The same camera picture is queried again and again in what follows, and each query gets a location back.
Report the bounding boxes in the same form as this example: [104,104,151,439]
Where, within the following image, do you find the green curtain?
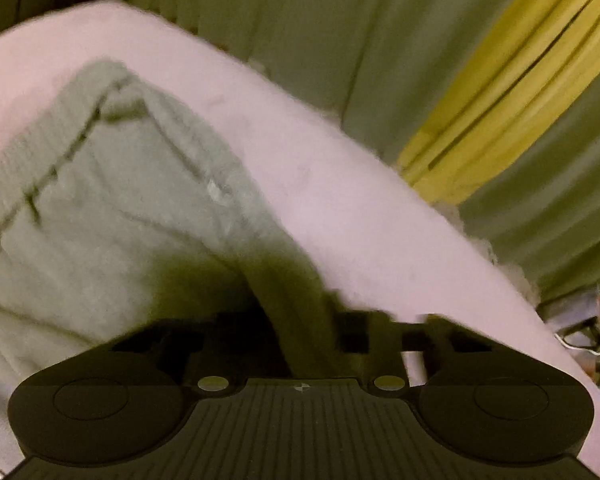
[129,0,600,300]

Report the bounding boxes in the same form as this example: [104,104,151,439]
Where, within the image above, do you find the pink bed sheet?
[0,0,600,478]

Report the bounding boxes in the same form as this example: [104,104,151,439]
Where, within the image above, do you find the yellow curtain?
[396,0,600,205]

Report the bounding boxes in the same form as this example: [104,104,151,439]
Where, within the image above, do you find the white cable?
[554,331,600,386]

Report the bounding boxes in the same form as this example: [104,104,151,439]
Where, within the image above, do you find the grey sweatpants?
[0,60,348,471]

